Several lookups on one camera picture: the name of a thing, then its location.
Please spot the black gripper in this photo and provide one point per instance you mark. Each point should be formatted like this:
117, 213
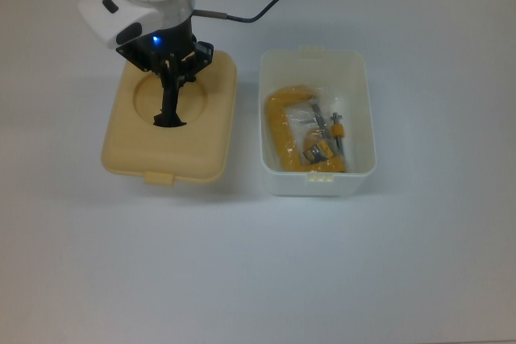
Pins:
145, 54

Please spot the tan plastic case lid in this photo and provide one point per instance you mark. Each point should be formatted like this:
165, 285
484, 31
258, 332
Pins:
169, 150

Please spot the white plastic tool case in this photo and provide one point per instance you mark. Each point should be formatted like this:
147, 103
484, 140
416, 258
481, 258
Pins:
318, 185

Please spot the yellow C-clamp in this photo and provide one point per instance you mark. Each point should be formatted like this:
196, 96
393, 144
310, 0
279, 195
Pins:
276, 126

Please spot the clear plastic bag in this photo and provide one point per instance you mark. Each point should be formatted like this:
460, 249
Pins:
298, 118

